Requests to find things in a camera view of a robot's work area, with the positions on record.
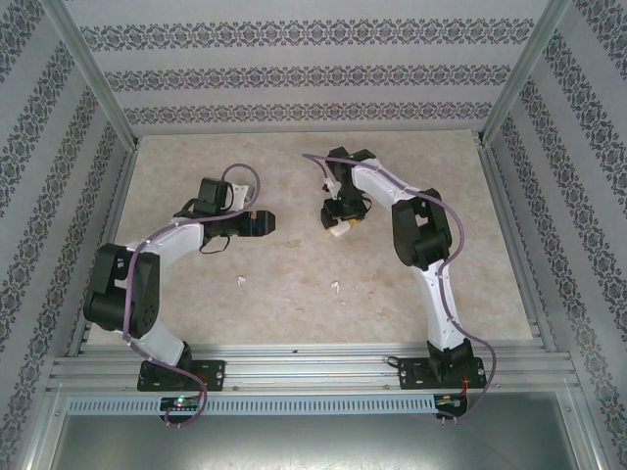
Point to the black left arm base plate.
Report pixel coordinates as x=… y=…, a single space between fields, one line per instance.
x=213 y=374

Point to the aluminium frame post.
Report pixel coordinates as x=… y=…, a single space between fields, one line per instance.
x=518 y=73
x=94 y=73

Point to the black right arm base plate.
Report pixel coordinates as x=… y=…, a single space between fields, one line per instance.
x=416 y=374

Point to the white earbud charging case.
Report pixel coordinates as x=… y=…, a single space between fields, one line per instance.
x=343 y=231

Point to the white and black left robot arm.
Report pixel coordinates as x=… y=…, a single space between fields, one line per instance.
x=181 y=245

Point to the aluminium mounting rail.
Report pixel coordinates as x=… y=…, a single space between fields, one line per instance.
x=318 y=372

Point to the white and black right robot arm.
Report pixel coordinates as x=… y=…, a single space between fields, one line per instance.
x=436 y=303

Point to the aluminium side floor rail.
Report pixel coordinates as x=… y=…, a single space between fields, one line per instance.
x=499 y=196
x=120 y=196

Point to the small circuit board green light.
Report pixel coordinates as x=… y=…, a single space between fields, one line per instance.
x=181 y=403

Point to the grey metal panel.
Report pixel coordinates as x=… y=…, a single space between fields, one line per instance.
x=313 y=445

